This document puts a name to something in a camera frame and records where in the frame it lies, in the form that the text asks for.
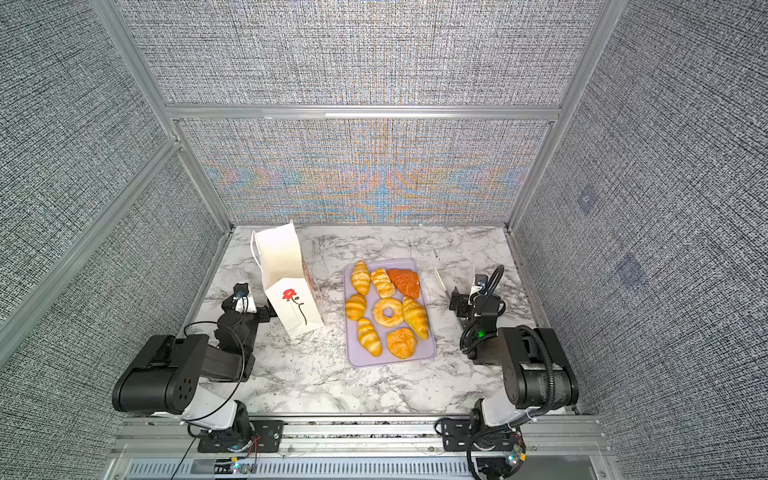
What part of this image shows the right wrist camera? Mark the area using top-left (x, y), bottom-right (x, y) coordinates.
top-left (471, 274), bottom-right (489, 295)

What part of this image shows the golden ring donut bread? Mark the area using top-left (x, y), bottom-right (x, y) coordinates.
top-left (372, 297), bottom-right (404, 328)

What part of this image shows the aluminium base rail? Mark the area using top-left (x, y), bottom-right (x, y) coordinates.
top-left (100, 414), bottom-right (623, 479)

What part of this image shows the small striped croissant left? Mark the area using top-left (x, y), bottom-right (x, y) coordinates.
top-left (345, 293), bottom-right (367, 321)

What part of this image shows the twisted golden bread roll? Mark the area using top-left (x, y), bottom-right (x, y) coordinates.
top-left (370, 268), bottom-right (396, 299)

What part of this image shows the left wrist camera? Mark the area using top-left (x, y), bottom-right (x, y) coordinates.
top-left (233, 283), bottom-right (250, 300)

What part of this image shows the round golden pastry bottom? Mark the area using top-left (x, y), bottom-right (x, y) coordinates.
top-left (387, 328), bottom-right (417, 359)

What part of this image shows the white paper bag red flower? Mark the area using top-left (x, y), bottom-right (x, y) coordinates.
top-left (249, 223), bottom-right (324, 339)

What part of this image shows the large striped croissant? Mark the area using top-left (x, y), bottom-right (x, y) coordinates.
top-left (402, 296), bottom-right (429, 340)

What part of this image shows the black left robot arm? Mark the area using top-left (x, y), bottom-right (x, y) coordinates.
top-left (112, 284), bottom-right (284, 454)

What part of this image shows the reddish brown croissant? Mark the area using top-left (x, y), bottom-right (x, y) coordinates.
top-left (387, 269), bottom-right (420, 299)

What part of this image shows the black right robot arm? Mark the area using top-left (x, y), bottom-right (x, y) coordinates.
top-left (434, 284), bottom-right (579, 479)

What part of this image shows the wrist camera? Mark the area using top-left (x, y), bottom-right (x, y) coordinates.
top-left (471, 274), bottom-right (489, 295)
top-left (233, 283), bottom-right (250, 300)

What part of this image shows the lavender plastic tray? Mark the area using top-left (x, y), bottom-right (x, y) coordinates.
top-left (342, 258), bottom-right (437, 368)

